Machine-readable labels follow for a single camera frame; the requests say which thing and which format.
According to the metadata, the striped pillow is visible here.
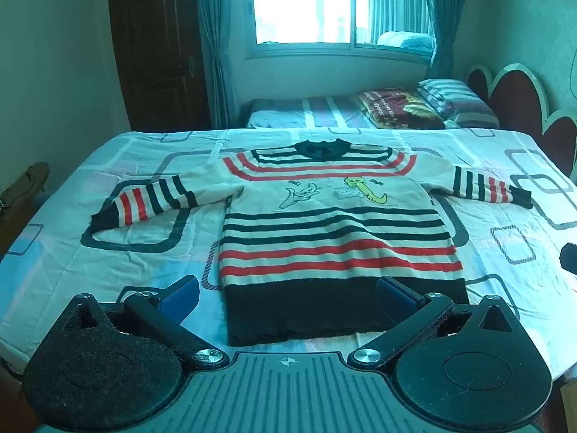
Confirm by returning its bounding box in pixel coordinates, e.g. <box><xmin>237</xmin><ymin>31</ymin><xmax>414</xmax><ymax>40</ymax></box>
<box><xmin>415</xmin><ymin>79</ymin><xmax>501</xmax><ymax>128</ymax></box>

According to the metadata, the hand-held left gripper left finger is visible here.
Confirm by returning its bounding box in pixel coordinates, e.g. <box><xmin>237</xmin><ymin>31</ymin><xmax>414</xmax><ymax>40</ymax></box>
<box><xmin>58</xmin><ymin>275</ymin><xmax>230</xmax><ymax>368</ymax></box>

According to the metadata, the blue curtain beside door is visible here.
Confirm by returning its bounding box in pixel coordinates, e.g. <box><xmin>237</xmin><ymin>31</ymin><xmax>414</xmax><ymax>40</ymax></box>
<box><xmin>194</xmin><ymin>0</ymin><xmax>239</xmax><ymax>130</ymax></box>

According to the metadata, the dark red patterned pillow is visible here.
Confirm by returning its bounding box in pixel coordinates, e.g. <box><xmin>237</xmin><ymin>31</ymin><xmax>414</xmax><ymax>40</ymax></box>
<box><xmin>354</xmin><ymin>89</ymin><xmax>447</xmax><ymax>130</ymax></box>

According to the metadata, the bed with striped sheet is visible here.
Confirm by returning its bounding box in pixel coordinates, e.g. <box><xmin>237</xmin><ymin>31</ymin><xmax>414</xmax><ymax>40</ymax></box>
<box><xmin>247</xmin><ymin>96</ymin><xmax>452</xmax><ymax>130</ymax></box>

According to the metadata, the striped knit sweater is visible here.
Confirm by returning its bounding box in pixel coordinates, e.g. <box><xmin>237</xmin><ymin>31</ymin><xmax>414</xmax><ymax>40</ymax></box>
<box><xmin>90</xmin><ymin>139</ymin><xmax>533</xmax><ymax>347</ymax></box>

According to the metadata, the bed with white patterned sheet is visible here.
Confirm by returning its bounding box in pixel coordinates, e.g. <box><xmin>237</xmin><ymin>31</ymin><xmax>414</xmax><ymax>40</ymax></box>
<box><xmin>0</xmin><ymin>128</ymin><xmax>577</xmax><ymax>384</ymax></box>

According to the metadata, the red scalloped headboard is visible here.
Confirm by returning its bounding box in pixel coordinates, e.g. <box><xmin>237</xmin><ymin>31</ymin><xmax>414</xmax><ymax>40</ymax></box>
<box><xmin>466</xmin><ymin>63</ymin><xmax>577</xmax><ymax>176</ymax></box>

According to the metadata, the blue curtain beside headboard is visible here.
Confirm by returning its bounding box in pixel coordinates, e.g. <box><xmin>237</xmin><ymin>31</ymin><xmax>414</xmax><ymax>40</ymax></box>
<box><xmin>424</xmin><ymin>0</ymin><xmax>472</xmax><ymax>82</ymax></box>

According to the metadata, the brown wooden object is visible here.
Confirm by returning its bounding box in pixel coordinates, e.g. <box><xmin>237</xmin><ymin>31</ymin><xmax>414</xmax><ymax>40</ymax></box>
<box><xmin>0</xmin><ymin>162</ymin><xmax>50</xmax><ymax>253</ymax></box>

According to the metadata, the window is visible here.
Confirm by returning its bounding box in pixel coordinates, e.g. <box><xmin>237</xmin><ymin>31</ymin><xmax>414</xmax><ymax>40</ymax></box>
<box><xmin>246</xmin><ymin>0</ymin><xmax>436</xmax><ymax>58</ymax></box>

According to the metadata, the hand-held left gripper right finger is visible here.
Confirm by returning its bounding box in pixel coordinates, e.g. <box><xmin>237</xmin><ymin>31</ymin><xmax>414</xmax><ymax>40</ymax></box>
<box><xmin>347</xmin><ymin>275</ymin><xmax>524</xmax><ymax>368</ymax></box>

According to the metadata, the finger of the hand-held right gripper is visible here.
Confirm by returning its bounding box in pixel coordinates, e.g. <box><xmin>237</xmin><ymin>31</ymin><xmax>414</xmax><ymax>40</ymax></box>
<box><xmin>560</xmin><ymin>242</ymin><xmax>577</xmax><ymax>276</ymax></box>

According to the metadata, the bedding on window sill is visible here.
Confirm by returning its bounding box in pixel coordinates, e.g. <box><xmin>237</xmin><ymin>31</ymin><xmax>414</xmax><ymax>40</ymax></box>
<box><xmin>376</xmin><ymin>31</ymin><xmax>436</xmax><ymax>53</ymax></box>

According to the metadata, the dark wooden door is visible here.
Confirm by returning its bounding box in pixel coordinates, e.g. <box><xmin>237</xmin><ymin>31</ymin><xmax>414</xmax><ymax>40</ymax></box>
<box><xmin>108</xmin><ymin>0</ymin><xmax>212</xmax><ymax>132</ymax></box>

